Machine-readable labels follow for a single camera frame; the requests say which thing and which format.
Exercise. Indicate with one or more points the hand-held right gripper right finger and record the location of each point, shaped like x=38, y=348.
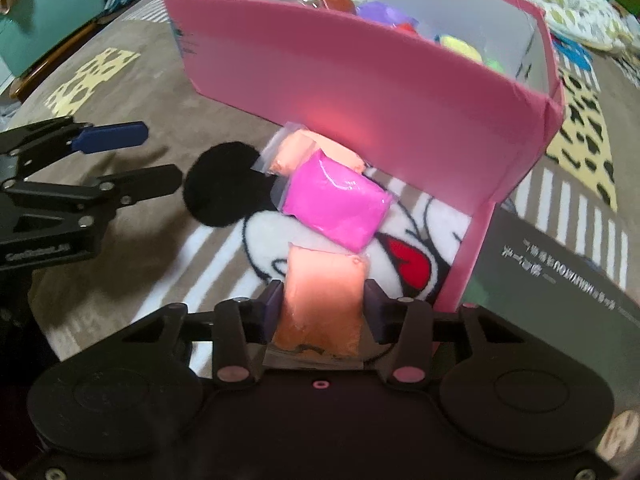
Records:
x=375, y=312

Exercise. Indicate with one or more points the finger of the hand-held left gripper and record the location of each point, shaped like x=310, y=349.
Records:
x=142, y=180
x=112, y=135

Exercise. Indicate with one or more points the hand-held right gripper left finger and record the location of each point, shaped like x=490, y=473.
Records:
x=274, y=310

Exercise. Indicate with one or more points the orange clay packet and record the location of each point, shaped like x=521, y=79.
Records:
x=320, y=300

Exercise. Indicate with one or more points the pink cardboard box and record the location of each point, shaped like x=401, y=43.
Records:
x=380, y=95

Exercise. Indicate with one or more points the printed cartoon blanket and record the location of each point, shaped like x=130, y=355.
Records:
x=130, y=245

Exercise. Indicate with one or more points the magenta clay packet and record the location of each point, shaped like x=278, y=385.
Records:
x=335, y=205

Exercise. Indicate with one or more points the teal storage bin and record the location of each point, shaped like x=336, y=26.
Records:
x=55, y=25

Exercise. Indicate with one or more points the peach clay packet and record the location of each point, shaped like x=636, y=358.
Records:
x=292, y=152

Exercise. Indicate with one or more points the red-orange clay packet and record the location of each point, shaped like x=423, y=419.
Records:
x=340, y=1

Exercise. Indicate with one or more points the green clay packet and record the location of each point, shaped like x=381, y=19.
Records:
x=494, y=65

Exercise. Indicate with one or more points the yellow clay packet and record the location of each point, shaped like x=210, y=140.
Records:
x=460, y=46

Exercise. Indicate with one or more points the red clay packet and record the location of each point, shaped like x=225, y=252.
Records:
x=406, y=27

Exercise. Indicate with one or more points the purple clay packet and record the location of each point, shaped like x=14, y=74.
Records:
x=382, y=11

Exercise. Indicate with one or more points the white patterned quilt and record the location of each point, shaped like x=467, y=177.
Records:
x=565, y=0

